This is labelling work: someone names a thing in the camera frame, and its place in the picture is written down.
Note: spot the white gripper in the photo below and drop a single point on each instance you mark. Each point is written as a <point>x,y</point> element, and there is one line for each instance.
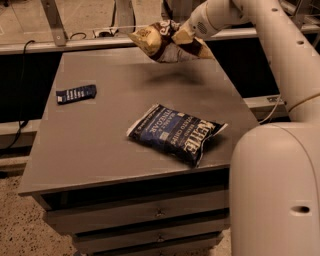
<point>196,23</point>

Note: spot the brown chip bag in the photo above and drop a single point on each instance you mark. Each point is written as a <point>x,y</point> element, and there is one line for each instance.
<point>156,42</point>

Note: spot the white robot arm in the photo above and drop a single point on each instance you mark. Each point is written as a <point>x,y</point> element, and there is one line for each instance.
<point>275,168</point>

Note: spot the blue kettle chip bag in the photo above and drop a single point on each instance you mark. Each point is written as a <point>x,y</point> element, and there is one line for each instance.
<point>174,132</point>

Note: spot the white power strip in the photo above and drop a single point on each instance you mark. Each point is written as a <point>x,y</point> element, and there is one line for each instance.
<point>109,32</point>

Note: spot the dark blue snack bar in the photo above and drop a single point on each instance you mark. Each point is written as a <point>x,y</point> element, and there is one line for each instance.
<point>76,94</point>

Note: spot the grey drawer cabinet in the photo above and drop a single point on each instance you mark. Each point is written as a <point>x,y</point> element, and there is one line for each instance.
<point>114,196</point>

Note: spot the metal railing frame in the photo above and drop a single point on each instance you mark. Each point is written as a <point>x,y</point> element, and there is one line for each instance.
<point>22,21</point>

